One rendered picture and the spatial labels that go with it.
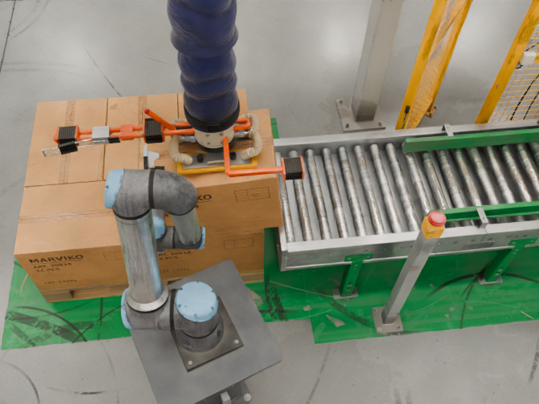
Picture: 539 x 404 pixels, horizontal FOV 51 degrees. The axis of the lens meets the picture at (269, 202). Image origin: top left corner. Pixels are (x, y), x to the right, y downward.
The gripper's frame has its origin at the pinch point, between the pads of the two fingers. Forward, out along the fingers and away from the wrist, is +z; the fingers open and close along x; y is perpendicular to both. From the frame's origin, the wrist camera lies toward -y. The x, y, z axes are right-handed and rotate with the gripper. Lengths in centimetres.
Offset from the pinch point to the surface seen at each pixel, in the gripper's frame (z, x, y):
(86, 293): -2, -110, -50
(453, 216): -9, -52, 141
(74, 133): 13.0, 2.4, -29.1
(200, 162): 2.7, -9.7, 20.9
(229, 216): -6, -39, 31
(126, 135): 10.8, 1.7, -8.5
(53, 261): -5, -68, -56
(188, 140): 11.4, -5.2, 16.5
